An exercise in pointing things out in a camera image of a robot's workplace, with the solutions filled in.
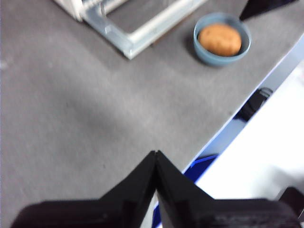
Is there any blue plastic object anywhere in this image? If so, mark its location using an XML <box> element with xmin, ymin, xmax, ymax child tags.
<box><xmin>152</xmin><ymin>153</ymin><xmax>219</xmax><ymax>228</ymax></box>

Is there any brown potato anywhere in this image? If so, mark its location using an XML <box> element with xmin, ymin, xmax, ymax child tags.
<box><xmin>198</xmin><ymin>23</ymin><xmax>243</xmax><ymax>57</ymax></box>

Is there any glass oven door beige handle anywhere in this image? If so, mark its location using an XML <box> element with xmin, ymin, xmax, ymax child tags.
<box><xmin>82</xmin><ymin>0</ymin><xmax>208</xmax><ymax>60</ymax></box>

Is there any blue ribbed bowl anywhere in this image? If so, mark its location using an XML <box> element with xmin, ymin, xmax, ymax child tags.
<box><xmin>193</xmin><ymin>12</ymin><xmax>252</xmax><ymax>67</ymax></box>

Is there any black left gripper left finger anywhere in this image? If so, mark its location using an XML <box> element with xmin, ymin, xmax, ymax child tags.
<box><xmin>10</xmin><ymin>151</ymin><xmax>158</xmax><ymax>228</ymax></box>

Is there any white Toshiba toaster oven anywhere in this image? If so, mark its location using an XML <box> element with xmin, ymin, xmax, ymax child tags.
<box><xmin>53</xmin><ymin>0</ymin><xmax>208</xmax><ymax>60</ymax></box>

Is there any black round-topped device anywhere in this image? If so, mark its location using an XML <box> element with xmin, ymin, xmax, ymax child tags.
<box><xmin>236</xmin><ymin>87</ymin><xmax>274</xmax><ymax>122</ymax></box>

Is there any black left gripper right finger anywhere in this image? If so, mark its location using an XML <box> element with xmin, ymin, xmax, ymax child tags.
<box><xmin>155</xmin><ymin>149</ymin><xmax>301</xmax><ymax>228</ymax></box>

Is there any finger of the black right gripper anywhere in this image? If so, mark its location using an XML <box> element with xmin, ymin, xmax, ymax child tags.
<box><xmin>239</xmin><ymin>0</ymin><xmax>300</xmax><ymax>22</ymax></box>

